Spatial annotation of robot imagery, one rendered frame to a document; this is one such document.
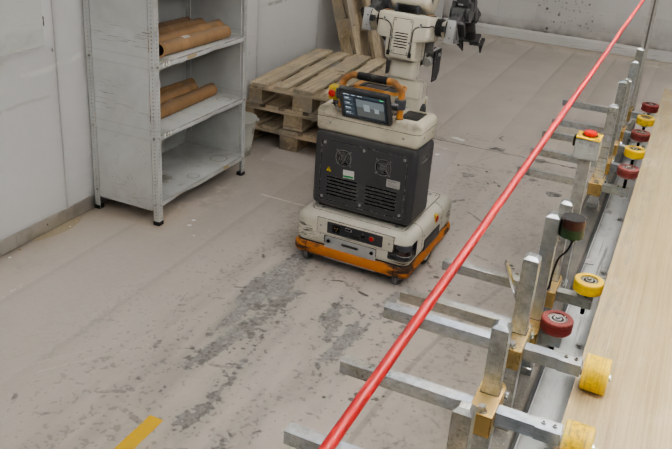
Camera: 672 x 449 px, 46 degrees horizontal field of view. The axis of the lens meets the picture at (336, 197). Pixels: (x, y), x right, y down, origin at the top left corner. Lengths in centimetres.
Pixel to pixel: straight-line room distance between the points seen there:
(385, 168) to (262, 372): 115
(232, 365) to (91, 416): 59
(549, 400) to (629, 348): 33
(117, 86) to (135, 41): 28
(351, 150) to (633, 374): 219
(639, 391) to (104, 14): 318
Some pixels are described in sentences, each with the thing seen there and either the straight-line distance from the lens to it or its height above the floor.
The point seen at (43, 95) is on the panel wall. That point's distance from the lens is 420.
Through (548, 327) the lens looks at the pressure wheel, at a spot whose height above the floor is 89.
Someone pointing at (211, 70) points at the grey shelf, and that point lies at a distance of 500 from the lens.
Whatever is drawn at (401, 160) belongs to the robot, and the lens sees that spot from 372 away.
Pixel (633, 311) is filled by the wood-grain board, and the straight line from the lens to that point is 221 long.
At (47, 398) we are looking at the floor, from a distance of 323.
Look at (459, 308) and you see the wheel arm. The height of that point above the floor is 86.
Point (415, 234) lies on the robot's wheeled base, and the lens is 385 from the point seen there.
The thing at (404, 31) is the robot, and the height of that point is 115.
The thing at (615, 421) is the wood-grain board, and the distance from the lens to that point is 180.
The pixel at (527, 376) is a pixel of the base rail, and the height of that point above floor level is 70.
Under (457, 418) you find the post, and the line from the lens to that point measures 139.
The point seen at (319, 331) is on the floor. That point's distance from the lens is 353.
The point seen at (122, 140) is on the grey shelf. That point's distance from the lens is 436.
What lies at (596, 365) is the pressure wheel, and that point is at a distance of 182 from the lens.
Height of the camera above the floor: 195
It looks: 24 degrees down
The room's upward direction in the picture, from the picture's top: 4 degrees clockwise
